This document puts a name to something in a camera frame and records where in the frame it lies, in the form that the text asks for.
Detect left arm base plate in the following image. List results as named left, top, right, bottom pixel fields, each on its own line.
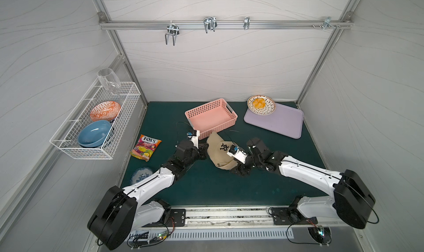
left=145, top=208, right=187, bottom=228

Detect right round fan board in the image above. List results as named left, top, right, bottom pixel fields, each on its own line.
left=286, top=218, right=332, bottom=246

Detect pink perforated plastic basket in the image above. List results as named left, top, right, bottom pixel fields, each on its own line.
left=184, top=98, right=238, bottom=140

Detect metal double hook left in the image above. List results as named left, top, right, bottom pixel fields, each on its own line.
left=165, top=24, right=180, bottom=46

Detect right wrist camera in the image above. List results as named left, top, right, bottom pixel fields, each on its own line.
left=227, top=144, right=248, bottom=164

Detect orange patterned bowl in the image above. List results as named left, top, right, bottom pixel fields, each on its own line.
left=89, top=101, right=121, bottom=122

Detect aluminium top rail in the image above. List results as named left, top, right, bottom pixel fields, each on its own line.
left=99, top=17, right=354, bottom=31

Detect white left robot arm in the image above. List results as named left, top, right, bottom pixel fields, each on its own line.
left=87, top=140, right=209, bottom=250

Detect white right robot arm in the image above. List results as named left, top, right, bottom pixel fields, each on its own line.
left=227, top=138, right=375, bottom=229

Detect Fox's fruit candy bag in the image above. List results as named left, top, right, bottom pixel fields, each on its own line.
left=130, top=134, right=162, bottom=161

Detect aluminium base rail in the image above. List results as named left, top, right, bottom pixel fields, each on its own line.
left=99, top=204, right=352, bottom=229

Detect small metal hook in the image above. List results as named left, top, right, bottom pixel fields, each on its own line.
left=244, top=17, right=250, bottom=31

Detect clear drinking glass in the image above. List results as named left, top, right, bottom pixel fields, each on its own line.
left=97, top=68, right=121, bottom=95

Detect lavender plastic tray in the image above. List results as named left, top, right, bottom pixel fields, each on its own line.
left=244, top=103, right=304, bottom=139

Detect metal hook right end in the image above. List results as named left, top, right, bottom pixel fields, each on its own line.
left=311, top=17, right=341, bottom=31

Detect patterned ceramic plate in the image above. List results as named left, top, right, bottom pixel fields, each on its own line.
left=247, top=95, right=276, bottom=116

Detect beige baseball cap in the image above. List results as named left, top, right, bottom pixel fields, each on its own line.
left=206, top=132, right=237, bottom=170

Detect metal double hook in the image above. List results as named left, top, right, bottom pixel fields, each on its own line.
left=165, top=24, right=180, bottom=46
left=203, top=16, right=218, bottom=34

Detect left electronics board cables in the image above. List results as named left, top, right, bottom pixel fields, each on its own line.
left=126, top=218, right=174, bottom=249

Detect blue ceramic bowl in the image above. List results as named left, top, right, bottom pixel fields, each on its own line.
left=77, top=120, right=112, bottom=148

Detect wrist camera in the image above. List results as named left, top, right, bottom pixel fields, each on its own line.
left=227, top=144, right=248, bottom=164
left=187, top=130, right=200, bottom=149

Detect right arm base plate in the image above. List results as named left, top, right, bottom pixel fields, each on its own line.
left=267, top=207, right=318, bottom=225

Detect white wire wall basket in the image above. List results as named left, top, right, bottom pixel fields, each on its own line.
left=50, top=80, right=140, bottom=160

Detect blue white porcelain bowl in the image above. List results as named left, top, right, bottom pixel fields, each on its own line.
left=130, top=167, right=153, bottom=185

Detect orange fruit pieces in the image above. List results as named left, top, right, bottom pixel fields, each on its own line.
left=252, top=98, right=267, bottom=109

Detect metal double hook middle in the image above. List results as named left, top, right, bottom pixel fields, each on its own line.
left=203, top=16, right=218, bottom=34

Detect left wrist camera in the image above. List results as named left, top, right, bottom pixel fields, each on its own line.
left=187, top=130, right=200, bottom=149

